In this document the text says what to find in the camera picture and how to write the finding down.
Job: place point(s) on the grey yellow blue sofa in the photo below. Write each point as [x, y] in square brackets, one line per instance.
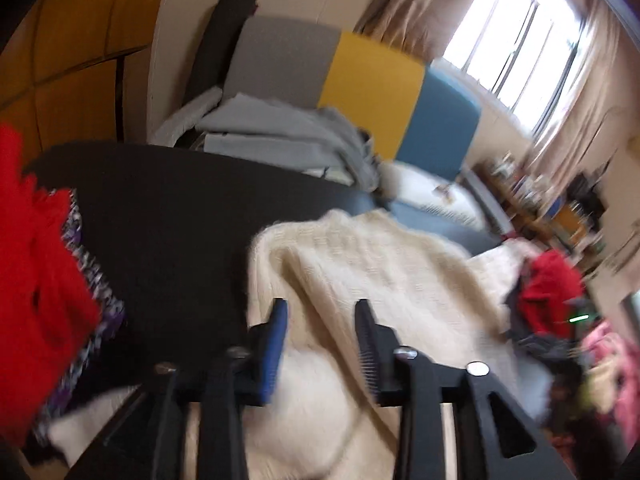
[370, 75]

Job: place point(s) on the white bedding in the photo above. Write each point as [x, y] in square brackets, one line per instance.
[425, 185]

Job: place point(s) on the beige curtain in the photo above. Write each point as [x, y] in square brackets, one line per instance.
[400, 10]
[600, 100]

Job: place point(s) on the window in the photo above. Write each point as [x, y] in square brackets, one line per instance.
[500, 35]

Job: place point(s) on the purple patterned garment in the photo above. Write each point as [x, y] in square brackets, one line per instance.
[102, 305]

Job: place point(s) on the grey cloth pile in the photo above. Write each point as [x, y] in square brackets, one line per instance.
[280, 130]

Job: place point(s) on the dark garment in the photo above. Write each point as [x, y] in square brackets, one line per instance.
[545, 347]

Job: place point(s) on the red garment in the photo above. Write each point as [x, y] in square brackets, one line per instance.
[545, 285]

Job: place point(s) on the black rolled mat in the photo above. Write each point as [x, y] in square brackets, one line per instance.
[220, 45]

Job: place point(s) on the wooden wardrobe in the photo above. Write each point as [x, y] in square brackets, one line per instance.
[75, 20]

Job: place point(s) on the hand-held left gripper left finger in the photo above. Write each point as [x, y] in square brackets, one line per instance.
[275, 340]

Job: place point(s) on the cream knit sweater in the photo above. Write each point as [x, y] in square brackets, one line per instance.
[350, 270]

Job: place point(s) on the cluttered shelf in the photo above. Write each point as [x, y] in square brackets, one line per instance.
[530, 195]

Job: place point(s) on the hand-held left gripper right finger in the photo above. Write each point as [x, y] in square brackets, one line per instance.
[367, 355]

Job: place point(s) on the red knit sweater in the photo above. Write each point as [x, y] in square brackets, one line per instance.
[35, 260]

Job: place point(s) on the pink garment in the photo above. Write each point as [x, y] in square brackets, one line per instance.
[625, 385]

